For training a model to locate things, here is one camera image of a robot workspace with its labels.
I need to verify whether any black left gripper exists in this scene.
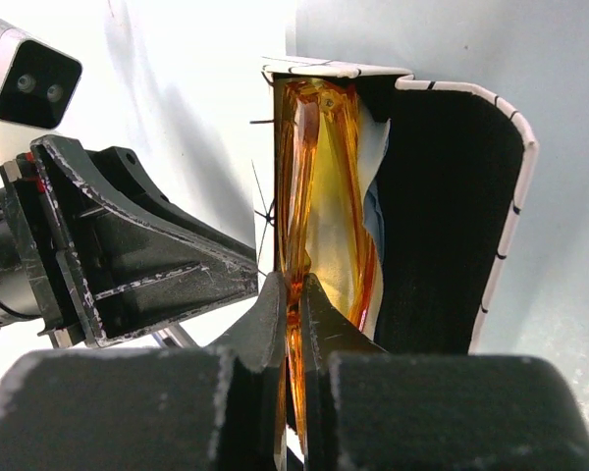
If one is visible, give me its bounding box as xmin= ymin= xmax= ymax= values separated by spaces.
xmin=0 ymin=134 xmax=258 ymax=348

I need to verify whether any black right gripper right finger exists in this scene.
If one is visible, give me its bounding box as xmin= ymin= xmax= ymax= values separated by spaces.
xmin=300 ymin=275 xmax=589 ymax=470

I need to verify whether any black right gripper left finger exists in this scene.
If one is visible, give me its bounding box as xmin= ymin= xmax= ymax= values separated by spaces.
xmin=0 ymin=273 xmax=287 ymax=470

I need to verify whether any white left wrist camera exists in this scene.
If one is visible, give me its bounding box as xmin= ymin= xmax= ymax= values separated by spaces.
xmin=0 ymin=19 xmax=82 ymax=130

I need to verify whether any white geometric glasses case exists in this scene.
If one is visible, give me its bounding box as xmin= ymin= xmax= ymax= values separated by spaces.
xmin=262 ymin=57 xmax=539 ymax=354

